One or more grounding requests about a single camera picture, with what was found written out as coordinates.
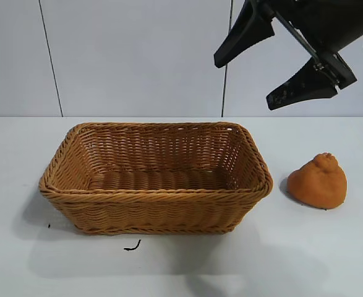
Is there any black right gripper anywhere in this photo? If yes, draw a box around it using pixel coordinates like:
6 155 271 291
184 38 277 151
214 0 363 111

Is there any knobbly orange fruit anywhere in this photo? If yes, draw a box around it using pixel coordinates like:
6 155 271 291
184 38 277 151
286 152 348 210

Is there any brown woven wicker basket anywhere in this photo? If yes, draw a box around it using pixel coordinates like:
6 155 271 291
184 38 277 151
38 121 274 236

